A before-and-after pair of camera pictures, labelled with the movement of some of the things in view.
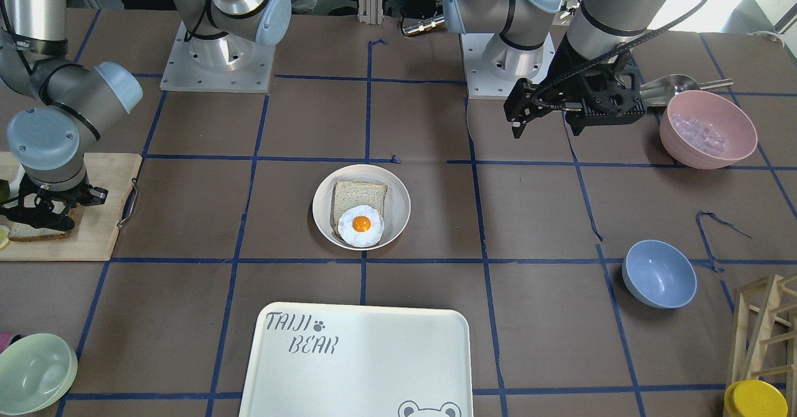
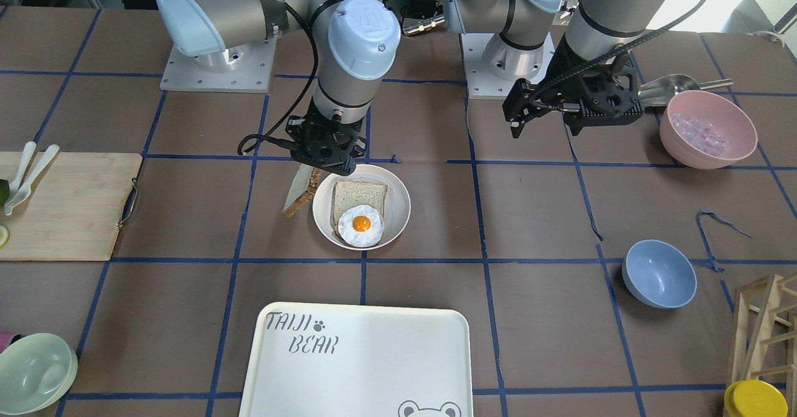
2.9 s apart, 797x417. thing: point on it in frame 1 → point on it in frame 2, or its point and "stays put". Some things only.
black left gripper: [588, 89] stays put
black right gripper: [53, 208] → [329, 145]
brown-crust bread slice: [20, 232] → [302, 189]
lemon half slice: [4, 241] stays put
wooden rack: [765, 335] stays put
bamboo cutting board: [95, 226] stays put
